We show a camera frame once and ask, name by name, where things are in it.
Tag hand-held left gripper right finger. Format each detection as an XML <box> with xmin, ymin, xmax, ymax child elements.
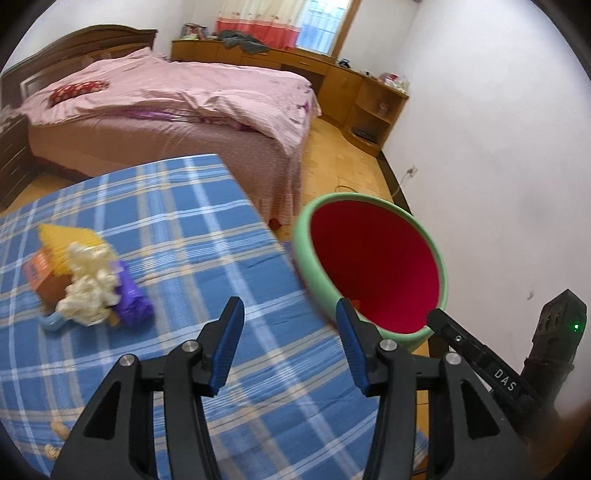
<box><xmin>335</xmin><ymin>298</ymin><xmax>527</xmax><ymax>480</ymax></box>

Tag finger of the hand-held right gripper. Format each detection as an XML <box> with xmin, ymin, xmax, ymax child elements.
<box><xmin>427</xmin><ymin>308</ymin><xmax>483</xmax><ymax>365</ymax></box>

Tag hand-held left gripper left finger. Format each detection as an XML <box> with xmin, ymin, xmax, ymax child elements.
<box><xmin>51</xmin><ymin>296</ymin><xmax>245</xmax><ymax>480</ymax></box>

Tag red bucket with green rim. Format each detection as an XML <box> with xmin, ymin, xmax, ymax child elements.
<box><xmin>293</xmin><ymin>193</ymin><xmax>448</xmax><ymax>349</ymax></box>

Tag purple bag roll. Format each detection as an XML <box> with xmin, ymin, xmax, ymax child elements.
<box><xmin>108</xmin><ymin>260</ymin><xmax>153</xmax><ymax>328</ymax></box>

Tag white foam fruit net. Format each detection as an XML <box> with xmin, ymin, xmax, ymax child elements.
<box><xmin>56</xmin><ymin>242</ymin><xmax>116</xmax><ymax>328</ymax></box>

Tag light blue plastic item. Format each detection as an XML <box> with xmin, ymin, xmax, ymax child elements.
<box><xmin>38</xmin><ymin>310</ymin><xmax>70</xmax><ymax>334</ymax></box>

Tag yellow foam fruit net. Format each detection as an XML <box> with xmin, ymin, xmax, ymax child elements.
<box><xmin>38</xmin><ymin>224</ymin><xmax>100</xmax><ymax>273</ymax></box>

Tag orange cardboard box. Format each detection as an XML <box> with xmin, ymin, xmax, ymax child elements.
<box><xmin>23</xmin><ymin>249</ymin><xmax>70</xmax><ymax>310</ymax></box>

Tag blue plaid cloth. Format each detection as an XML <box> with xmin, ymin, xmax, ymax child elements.
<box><xmin>0</xmin><ymin>154</ymin><xmax>428</xmax><ymax>480</ymax></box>

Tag bed with pink blanket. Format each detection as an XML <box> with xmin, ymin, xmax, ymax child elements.
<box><xmin>25</xmin><ymin>111</ymin><xmax>315</xmax><ymax>227</ymax></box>

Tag group of small bottles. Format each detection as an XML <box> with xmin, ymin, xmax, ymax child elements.
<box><xmin>379</xmin><ymin>71</ymin><xmax>411</xmax><ymax>92</ymax></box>

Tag wooden cabinet unit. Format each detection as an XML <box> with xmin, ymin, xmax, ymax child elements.
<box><xmin>171</xmin><ymin>37</ymin><xmax>410</xmax><ymax>158</ymax></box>

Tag dark wooden nightstand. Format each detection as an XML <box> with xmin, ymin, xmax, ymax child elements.
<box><xmin>0</xmin><ymin>113</ymin><xmax>31</xmax><ymax>210</ymax></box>

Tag red patterned pillow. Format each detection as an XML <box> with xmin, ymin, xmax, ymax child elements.
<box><xmin>49</xmin><ymin>79</ymin><xmax>108</xmax><ymax>104</ymax></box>

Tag grey clothes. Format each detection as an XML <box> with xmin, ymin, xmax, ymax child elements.
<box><xmin>217</xmin><ymin>30</ymin><xmax>269</xmax><ymax>54</ymax></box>

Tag barred window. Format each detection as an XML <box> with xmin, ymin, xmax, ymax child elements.
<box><xmin>295</xmin><ymin>0</ymin><xmax>363</xmax><ymax>56</ymax></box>

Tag floral curtain with red hem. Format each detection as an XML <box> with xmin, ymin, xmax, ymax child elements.
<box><xmin>215</xmin><ymin>0</ymin><xmax>312</xmax><ymax>49</ymax></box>

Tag wooden bed headboard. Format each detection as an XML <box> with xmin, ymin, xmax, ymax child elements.
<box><xmin>0</xmin><ymin>24</ymin><xmax>158</xmax><ymax>107</ymax></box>

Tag wall socket with cable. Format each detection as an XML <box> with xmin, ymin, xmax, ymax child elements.
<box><xmin>336</xmin><ymin>165</ymin><xmax>419</xmax><ymax>195</ymax></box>

